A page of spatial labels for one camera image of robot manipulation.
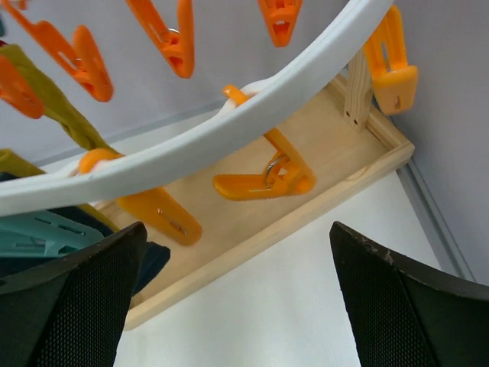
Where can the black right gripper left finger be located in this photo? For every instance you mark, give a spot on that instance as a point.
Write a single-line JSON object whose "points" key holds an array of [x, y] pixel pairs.
{"points": [[71, 311]]}

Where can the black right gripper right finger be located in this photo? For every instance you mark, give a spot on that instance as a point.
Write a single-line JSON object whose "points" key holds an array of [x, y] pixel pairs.
{"points": [[405, 313]]}

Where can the dark teal Santa sock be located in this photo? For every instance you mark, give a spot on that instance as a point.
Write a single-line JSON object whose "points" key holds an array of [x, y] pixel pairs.
{"points": [[155, 258]]}

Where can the white oval clip hanger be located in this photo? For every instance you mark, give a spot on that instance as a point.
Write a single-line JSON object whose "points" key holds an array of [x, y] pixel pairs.
{"points": [[275, 99]]}

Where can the wooden hanger rack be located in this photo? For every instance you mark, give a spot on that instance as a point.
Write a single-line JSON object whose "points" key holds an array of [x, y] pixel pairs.
{"points": [[341, 136]]}

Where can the teal clothespin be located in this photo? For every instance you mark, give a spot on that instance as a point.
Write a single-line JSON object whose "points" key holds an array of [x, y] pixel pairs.
{"points": [[44, 235]]}

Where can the mustard yellow sock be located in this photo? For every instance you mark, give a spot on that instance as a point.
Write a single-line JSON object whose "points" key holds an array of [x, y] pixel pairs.
{"points": [[58, 108]]}

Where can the yellow orange clothespin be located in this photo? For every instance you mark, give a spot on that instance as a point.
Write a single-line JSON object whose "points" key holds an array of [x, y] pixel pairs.
{"points": [[394, 79]]}

